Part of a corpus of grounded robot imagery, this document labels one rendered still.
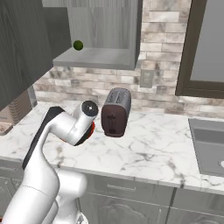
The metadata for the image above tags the grey sink basin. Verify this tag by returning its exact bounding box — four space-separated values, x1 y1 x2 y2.
187 117 224 179

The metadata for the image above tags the green cucumber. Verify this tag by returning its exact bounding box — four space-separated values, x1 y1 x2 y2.
73 39 84 51

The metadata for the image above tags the grey drawer handle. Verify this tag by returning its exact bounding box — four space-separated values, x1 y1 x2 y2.
106 183 137 193

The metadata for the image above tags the dark brown toaster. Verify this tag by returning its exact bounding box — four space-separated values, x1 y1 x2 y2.
101 87 132 138

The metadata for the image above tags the grey base cupboard door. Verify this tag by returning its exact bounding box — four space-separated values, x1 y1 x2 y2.
77 192 173 224

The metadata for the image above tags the grey drawer front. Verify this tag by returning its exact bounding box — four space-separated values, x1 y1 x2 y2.
83 172 177 207
171 187 224 219
0 158 25 179

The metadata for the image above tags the grey wall outlet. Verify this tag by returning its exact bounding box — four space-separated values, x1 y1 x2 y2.
139 68 155 89

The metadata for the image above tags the brown wooden block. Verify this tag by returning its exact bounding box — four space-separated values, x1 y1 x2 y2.
0 89 37 137

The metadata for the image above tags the grey open wall cabinet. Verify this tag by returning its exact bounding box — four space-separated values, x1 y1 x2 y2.
42 0 144 71

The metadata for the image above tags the dark grey cabinet door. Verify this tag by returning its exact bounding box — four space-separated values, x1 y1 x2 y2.
0 0 73 112

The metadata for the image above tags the dark framed window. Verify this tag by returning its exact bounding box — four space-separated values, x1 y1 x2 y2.
174 0 224 100

